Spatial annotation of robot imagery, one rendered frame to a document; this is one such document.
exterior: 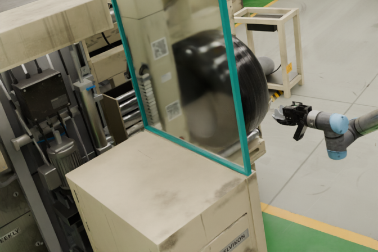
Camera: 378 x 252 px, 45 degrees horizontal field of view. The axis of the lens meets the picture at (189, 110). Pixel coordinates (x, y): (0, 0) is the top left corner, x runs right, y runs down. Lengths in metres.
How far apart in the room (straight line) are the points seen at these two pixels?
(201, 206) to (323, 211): 1.94
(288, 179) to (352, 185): 0.45
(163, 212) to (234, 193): 0.22
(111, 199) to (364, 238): 1.92
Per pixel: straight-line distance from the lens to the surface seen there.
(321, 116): 1.88
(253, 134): 2.34
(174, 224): 1.33
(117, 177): 1.58
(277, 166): 3.66
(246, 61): 2.07
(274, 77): 4.77
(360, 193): 3.38
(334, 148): 1.91
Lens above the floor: 2.12
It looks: 27 degrees down
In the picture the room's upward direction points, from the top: 12 degrees counter-clockwise
